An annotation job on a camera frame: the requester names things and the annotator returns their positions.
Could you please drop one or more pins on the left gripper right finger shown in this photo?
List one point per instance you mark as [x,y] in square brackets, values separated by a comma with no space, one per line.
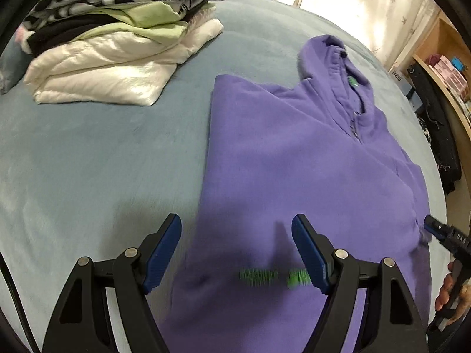
[371,299]

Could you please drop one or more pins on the blue-grey bed blanket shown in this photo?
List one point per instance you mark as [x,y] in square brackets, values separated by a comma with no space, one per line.
[93,179]

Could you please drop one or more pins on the light green folded garment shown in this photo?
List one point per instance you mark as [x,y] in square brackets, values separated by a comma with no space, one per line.
[156,21]

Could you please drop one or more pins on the purple zip hoodie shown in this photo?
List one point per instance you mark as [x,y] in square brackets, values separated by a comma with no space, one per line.
[321,149]

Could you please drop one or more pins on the floral sheer curtain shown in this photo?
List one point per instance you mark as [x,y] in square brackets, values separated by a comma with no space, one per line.
[390,29]

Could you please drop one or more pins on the pink boxes on shelf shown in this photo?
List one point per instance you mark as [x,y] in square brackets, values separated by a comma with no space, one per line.
[447,72]

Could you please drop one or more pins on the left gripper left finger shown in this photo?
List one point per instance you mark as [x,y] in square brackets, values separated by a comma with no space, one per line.
[81,319]

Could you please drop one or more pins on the black patterned hanging clothes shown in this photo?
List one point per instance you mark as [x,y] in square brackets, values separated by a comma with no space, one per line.
[436,122]

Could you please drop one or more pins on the white puffer jacket folded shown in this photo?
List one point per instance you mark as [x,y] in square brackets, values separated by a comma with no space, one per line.
[117,68]

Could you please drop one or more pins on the wooden shelf unit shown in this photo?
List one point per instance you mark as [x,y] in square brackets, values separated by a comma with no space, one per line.
[444,39]

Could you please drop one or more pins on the black folded garment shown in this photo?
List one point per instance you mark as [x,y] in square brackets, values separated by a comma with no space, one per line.
[63,31]

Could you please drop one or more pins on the rolled blue-grey blanket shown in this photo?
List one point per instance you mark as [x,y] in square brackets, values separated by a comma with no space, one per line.
[13,63]

